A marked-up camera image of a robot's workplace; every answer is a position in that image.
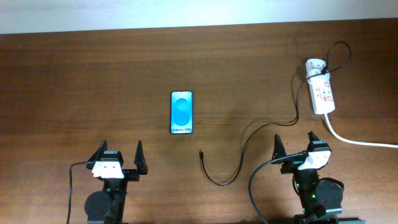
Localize white power strip mains cord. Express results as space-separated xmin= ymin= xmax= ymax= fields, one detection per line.
xmin=322 ymin=113 xmax=398 ymax=149

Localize blue Samsung Galaxy smartphone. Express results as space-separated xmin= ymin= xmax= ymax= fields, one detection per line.
xmin=170 ymin=91 xmax=193 ymax=134

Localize white USB charger adapter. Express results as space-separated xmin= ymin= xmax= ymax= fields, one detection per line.
xmin=305 ymin=58 xmax=326 ymax=78

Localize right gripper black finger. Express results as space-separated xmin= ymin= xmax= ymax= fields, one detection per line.
xmin=272 ymin=134 xmax=287 ymax=164
xmin=307 ymin=131 xmax=326 ymax=151

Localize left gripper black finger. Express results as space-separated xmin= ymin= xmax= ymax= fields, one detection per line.
xmin=89 ymin=140 xmax=107 ymax=162
xmin=134 ymin=140 xmax=148 ymax=174

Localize white power strip red switches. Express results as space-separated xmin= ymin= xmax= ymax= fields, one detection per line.
xmin=308 ymin=74 xmax=335 ymax=115

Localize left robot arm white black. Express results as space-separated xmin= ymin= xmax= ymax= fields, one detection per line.
xmin=85 ymin=141 xmax=148 ymax=224

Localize black USB charging cable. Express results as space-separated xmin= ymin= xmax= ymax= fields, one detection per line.
xmin=198 ymin=40 xmax=353 ymax=187

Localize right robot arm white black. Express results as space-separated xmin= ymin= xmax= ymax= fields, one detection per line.
xmin=272 ymin=131 xmax=344 ymax=223

